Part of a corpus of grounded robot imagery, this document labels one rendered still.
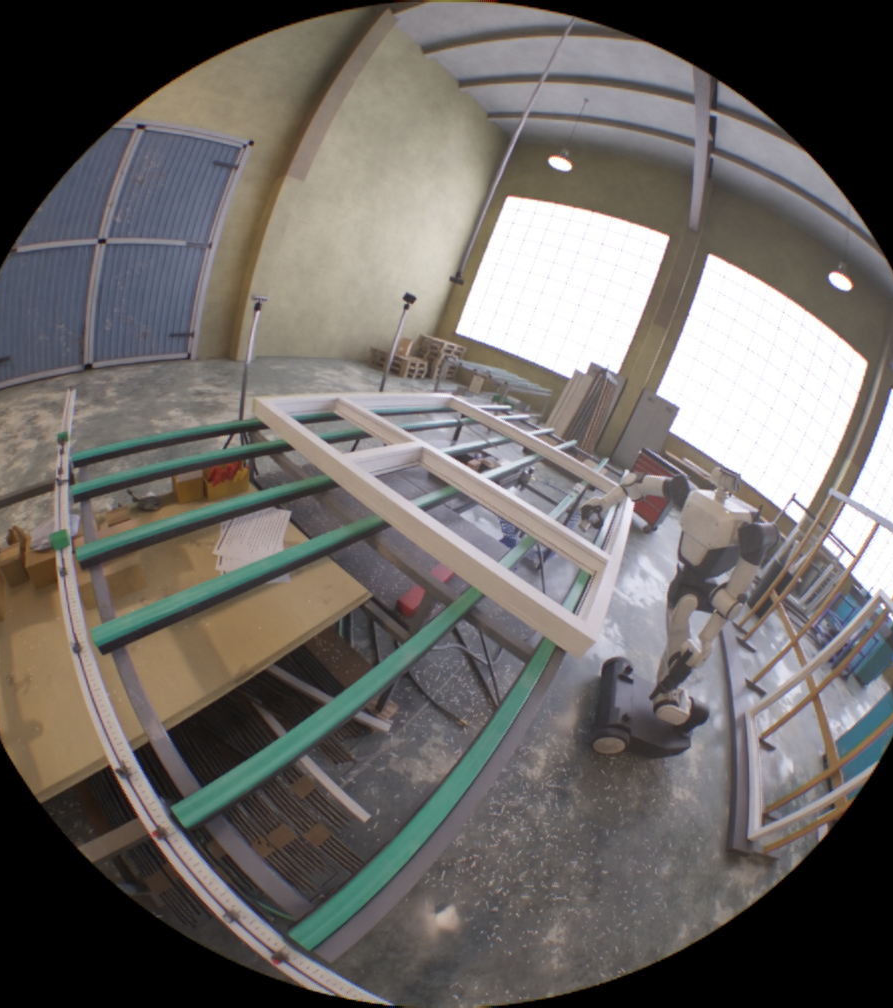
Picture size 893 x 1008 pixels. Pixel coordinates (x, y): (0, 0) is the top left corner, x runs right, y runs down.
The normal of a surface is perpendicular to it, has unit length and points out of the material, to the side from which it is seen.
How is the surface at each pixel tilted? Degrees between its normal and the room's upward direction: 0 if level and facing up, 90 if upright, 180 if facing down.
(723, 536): 89
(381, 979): 0
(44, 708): 0
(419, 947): 0
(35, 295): 90
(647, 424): 90
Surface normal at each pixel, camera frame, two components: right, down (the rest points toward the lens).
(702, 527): -0.99, -0.02
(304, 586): 0.32, -0.83
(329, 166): 0.77, 0.51
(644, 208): -0.54, 0.25
